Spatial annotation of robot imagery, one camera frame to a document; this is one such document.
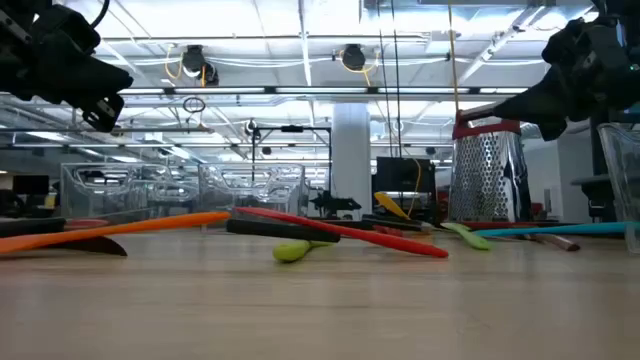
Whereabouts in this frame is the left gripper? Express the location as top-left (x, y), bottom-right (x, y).
top-left (0, 0), bottom-right (134, 134)

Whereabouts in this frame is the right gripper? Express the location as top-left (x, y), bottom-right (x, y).
top-left (492, 0), bottom-right (640, 142)

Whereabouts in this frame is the blue silicone spatula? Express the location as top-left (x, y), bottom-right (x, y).
top-left (473, 220), bottom-right (629, 239)

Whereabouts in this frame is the brown wooden spoon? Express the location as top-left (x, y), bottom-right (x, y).
top-left (519, 232), bottom-right (582, 253)

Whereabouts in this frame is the pink silicone spatula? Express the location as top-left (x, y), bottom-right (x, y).
top-left (63, 217), bottom-right (110, 230)

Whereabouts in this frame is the orange silicone spatula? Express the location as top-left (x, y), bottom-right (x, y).
top-left (0, 210), bottom-right (232, 255)

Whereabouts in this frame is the green silicone spatula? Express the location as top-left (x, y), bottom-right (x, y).
top-left (433, 221), bottom-right (493, 252)

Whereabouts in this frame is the thin black knife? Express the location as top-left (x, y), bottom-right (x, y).
top-left (47, 234), bottom-right (128, 258)

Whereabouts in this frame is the black blade kitchen knife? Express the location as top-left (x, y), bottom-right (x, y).
top-left (225, 218), bottom-right (374, 245)

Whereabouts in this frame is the red silicone spatula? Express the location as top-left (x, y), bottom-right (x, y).
top-left (233, 206), bottom-right (450, 260)

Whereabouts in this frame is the light green silicone spoon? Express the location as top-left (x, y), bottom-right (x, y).
top-left (272, 239), bottom-right (335, 264)

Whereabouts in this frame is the red box device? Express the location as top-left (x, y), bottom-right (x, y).
top-left (448, 104), bottom-right (534, 230)

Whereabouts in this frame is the large clear plastic bin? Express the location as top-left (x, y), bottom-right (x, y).
top-left (597, 122), bottom-right (640, 254)

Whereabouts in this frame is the black cabinet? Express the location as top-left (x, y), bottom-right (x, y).
top-left (375, 156), bottom-right (438, 222)

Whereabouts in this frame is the white building column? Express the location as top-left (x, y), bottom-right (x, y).
top-left (332, 102), bottom-right (373, 220)

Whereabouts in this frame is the black monitor stand post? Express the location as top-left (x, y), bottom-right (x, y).
top-left (588, 114), bottom-right (615, 224)

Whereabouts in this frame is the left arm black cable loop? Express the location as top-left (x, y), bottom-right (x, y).
top-left (89, 0), bottom-right (112, 29)

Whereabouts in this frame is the black cable reel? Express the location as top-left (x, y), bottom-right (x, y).
top-left (341, 43), bottom-right (368, 72)
top-left (180, 43), bottom-right (220, 87)

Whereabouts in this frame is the yellow cable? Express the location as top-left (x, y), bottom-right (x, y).
top-left (447, 0), bottom-right (462, 116)

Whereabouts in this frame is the black metal stand frame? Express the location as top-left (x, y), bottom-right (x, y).
top-left (251, 124), bottom-right (333, 220)

